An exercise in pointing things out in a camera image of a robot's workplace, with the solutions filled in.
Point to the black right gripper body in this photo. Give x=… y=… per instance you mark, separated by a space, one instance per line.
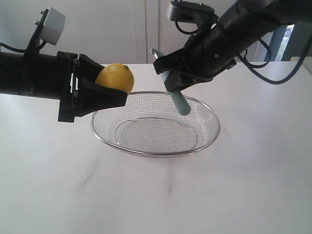
x=214 y=47

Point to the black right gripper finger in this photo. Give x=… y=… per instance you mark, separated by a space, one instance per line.
x=175 y=81
x=176 y=61

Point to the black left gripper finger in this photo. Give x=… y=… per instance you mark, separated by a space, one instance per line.
x=88 y=69
x=92 y=97

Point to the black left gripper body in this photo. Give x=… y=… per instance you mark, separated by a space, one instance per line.
x=69 y=64

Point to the teal handled peeler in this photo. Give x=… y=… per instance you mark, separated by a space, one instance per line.
x=177 y=97

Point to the yellow lemon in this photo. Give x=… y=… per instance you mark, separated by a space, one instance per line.
x=116 y=76

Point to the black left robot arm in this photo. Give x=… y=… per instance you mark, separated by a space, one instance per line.
x=32 y=75

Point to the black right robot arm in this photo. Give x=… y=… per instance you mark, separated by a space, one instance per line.
x=262 y=17

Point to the oval steel mesh basket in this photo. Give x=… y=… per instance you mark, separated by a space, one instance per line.
x=149 y=125

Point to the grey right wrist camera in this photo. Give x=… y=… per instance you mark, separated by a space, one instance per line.
x=184 y=11

